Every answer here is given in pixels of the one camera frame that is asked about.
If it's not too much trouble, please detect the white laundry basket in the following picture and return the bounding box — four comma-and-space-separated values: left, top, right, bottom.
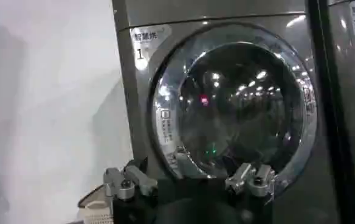
77, 184, 114, 224

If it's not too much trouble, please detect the round glass dryer door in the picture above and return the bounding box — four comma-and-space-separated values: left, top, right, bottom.
146, 21, 318, 198

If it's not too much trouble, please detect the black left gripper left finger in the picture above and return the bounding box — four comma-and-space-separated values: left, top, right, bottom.
103, 156, 159, 201

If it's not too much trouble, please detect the grey dryer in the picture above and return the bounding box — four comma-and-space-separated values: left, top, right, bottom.
326, 0, 355, 224

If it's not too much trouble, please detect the grey dryer numbered one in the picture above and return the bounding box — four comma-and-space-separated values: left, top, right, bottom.
111, 0, 339, 224

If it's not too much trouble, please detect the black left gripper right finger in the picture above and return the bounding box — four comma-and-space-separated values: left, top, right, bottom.
224, 162, 276, 198

